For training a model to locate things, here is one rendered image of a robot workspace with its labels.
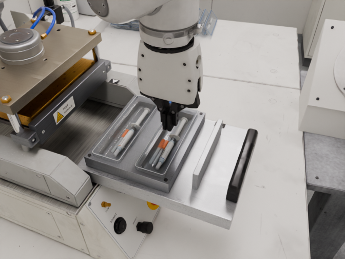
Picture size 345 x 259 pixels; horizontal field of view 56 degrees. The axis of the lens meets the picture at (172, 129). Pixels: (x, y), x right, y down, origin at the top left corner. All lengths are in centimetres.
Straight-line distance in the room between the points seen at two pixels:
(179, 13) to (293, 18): 272
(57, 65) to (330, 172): 73
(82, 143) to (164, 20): 38
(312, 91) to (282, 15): 215
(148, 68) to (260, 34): 111
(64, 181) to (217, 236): 37
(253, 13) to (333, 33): 209
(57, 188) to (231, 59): 94
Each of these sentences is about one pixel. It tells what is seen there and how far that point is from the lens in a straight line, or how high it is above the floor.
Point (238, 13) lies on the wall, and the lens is 311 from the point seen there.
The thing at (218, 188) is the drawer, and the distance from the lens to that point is 57.
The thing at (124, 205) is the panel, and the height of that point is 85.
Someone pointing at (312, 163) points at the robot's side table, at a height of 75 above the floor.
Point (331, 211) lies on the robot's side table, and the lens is 138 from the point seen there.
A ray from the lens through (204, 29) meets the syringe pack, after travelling 147.
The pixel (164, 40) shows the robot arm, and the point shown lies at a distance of 45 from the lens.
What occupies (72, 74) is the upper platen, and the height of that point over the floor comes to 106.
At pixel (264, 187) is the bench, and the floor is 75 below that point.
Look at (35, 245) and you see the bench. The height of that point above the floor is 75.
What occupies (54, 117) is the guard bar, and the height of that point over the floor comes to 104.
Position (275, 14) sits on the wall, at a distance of 311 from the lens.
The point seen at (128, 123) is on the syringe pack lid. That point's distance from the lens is 64.
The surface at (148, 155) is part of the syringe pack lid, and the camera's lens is 57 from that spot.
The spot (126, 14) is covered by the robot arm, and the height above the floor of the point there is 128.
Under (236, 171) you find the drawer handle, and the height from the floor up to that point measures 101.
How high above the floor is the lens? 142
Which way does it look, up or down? 43 degrees down
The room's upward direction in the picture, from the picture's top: straight up
